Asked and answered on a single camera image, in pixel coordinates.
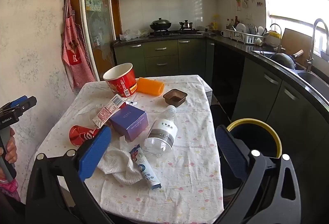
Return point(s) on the red white snack wrapper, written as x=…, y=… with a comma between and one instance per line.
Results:
x=105, y=113

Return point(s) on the green base cabinet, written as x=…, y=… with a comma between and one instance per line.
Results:
x=257, y=90
x=164, y=56

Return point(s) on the toothpaste tube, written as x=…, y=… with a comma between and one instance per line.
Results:
x=145, y=170

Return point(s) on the wooden cutting board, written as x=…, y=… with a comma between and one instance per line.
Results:
x=295, y=41

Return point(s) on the red checked apron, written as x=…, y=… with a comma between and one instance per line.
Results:
x=77, y=59

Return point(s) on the red paper bowl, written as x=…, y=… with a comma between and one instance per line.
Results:
x=120, y=82

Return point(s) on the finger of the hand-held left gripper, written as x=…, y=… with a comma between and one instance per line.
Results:
x=18, y=102
x=30, y=104

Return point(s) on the glass door with flower print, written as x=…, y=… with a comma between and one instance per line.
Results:
x=97, y=21

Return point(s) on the black kitchen countertop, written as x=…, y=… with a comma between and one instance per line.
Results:
x=231, y=41

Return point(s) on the brown plastic tray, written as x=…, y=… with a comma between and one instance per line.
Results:
x=174, y=98

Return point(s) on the black wok with lid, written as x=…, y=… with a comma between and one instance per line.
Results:
x=160, y=24

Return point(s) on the yellow oil bottle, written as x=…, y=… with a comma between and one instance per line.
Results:
x=216, y=24

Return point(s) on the purple box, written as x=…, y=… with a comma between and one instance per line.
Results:
x=128, y=121

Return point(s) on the small steel faucet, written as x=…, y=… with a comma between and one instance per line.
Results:
x=280, y=41

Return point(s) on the red soda can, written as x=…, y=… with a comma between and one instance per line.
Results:
x=82, y=135

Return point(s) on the dark sauce bottle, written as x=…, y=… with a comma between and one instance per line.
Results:
x=236, y=23

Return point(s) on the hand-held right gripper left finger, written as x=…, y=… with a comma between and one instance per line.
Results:
x=95, y=153

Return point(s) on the gas stove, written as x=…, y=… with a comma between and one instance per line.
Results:
x=177, y=32

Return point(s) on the steel pot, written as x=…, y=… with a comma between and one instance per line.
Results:
x=186, y=25

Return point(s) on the dark bin with yellow rim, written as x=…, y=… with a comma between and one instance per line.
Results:
x=257, y=136

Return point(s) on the clear plastic bottle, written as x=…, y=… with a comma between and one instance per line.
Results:
x=162, y=134

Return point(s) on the white plastic bags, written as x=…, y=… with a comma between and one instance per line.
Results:
x=133, y=34

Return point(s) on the white dish rack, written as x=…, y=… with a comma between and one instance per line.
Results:
x=244, y=37

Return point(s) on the person's left hand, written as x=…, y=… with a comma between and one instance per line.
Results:
x=11, y=148

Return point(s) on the white paper towel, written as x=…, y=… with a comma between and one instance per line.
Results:
x=118, y=164

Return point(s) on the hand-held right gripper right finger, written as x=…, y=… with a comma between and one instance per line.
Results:
x=231, y=153

